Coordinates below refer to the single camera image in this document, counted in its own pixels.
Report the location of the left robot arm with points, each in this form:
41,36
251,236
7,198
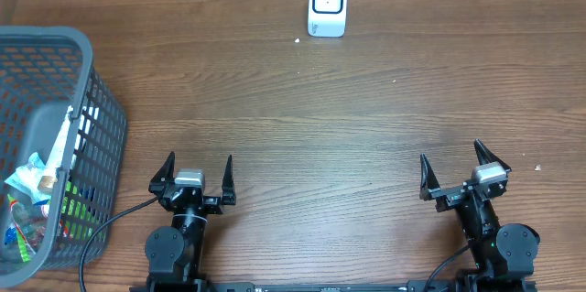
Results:
174,252

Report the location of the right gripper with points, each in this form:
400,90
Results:
448,196

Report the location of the white barcode scanner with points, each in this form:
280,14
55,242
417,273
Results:
327,18

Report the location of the light green wipes packet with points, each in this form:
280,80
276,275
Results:
27,177

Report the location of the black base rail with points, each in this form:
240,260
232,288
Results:
409,286

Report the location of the white tube with gold cap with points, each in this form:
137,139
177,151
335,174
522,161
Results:
50,173

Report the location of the green Haribo candy bag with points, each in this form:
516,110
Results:
27,224

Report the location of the grey plastic basket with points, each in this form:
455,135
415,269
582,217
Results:
44,70

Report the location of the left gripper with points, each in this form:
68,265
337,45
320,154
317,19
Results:
216,206

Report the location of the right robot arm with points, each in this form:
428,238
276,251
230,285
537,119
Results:
503,254

